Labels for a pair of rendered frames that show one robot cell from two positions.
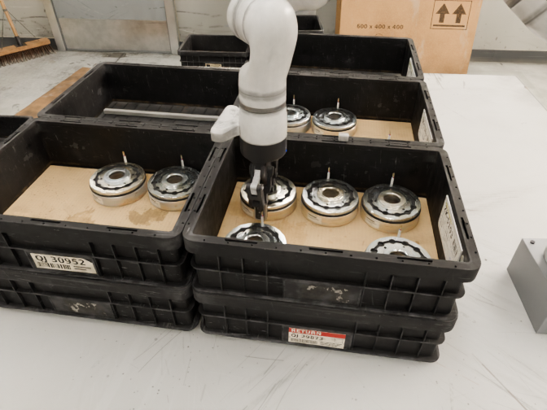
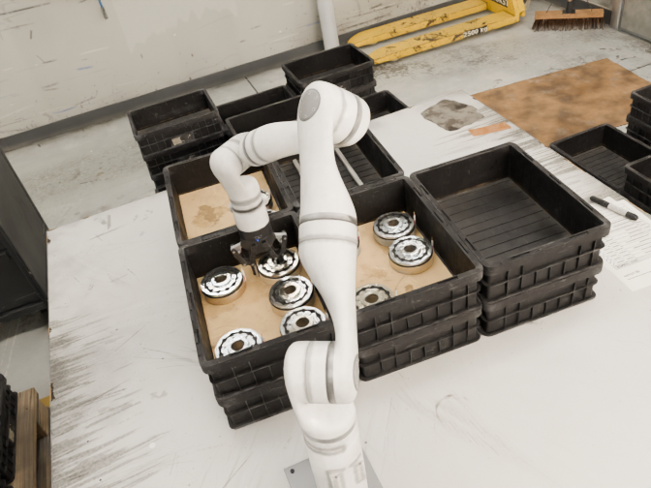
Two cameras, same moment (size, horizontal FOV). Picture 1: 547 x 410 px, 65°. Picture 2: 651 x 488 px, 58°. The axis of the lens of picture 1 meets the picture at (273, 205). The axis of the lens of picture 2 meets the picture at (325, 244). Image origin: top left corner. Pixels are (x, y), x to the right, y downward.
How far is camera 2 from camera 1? 121 cm
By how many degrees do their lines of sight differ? 53
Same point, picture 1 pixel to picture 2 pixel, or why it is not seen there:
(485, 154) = (571, 408)
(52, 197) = not seen: hidden behind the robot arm
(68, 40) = (625, 17)
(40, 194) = not seen: hidden behind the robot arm
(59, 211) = (223, 199)
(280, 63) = (229, 186)
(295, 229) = (260, 294)
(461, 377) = (230, 449)
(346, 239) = (263, 321)
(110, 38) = not seen: outside the picture
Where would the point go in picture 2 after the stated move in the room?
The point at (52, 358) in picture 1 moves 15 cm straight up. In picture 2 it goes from (169, 268) to (151, 229)
